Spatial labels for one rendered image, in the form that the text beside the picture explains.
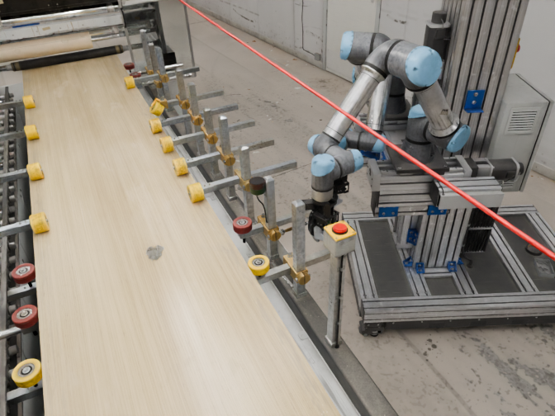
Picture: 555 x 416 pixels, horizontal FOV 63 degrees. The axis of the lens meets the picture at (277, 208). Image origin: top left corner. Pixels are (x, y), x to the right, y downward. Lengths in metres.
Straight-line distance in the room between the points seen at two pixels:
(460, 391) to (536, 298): 0.64
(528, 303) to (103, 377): 2.06
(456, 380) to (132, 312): 1.64
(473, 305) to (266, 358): 1.44
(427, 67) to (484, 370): 1.63
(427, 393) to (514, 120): 1.34
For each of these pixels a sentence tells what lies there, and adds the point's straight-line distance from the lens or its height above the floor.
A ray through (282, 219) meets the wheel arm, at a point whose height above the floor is 0.86.
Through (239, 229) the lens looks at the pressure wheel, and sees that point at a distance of 1.85.
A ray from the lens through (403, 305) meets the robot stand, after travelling 2.49.
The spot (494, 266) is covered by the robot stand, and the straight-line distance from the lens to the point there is 2.88.
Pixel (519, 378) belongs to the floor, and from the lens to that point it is 2.68.
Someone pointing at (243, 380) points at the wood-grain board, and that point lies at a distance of 1.39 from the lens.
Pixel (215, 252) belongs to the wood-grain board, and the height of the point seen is 0.90.
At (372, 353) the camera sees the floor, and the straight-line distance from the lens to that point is 2.56.
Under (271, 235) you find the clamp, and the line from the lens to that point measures 1.87.
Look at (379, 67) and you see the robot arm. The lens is 1.64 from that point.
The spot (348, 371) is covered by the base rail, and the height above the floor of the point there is 0.70.
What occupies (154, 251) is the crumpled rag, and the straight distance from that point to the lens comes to 1.80.
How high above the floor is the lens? 2.06
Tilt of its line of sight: 37 degrees down
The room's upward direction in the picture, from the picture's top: 3 degrees counter-clockwise
